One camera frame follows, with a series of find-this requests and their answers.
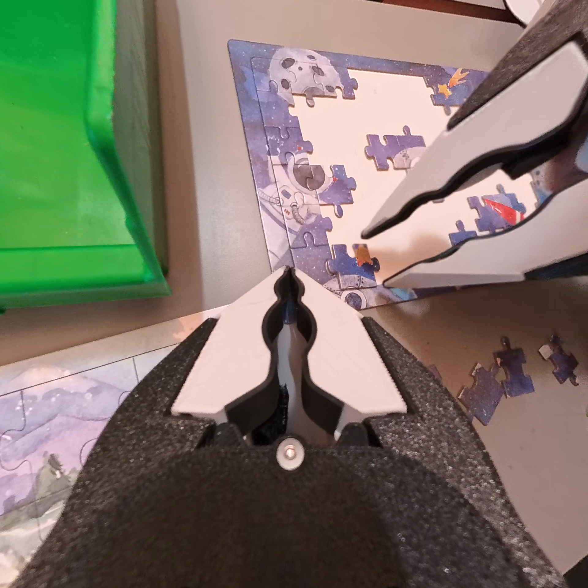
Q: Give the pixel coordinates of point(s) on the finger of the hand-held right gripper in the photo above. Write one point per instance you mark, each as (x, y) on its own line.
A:
(505, 257)
(505, 115)

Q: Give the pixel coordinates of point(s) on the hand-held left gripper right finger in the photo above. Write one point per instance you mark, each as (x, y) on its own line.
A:
(353, 367)

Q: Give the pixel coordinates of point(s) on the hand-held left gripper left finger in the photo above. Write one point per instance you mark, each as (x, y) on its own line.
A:
(225, 367)

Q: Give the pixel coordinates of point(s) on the star print puzzle piece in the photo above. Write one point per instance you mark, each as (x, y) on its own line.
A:
(344, 262)

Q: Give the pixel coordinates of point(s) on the joined satellite puzzle pieces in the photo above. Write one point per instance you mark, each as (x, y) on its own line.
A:
(390, 147)

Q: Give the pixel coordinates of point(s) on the space puzzle board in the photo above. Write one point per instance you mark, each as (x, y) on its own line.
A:
(367, 105)

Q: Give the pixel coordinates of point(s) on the purple helmet-part puzzle piece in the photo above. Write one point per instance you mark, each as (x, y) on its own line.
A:
(340, 183)

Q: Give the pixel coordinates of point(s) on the grey desk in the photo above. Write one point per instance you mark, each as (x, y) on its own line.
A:
(206, 160)

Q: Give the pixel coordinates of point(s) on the comet print puzzle piece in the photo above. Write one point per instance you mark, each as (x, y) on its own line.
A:
(461, 236)

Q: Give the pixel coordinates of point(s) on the purple star-marked puzzle piece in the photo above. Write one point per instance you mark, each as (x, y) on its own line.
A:
(514, 372)

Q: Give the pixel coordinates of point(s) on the blue puzzle piece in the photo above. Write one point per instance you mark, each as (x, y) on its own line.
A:
(562, 363)

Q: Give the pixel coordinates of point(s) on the green plastic bin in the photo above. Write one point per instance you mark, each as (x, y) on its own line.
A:
(55, 160)

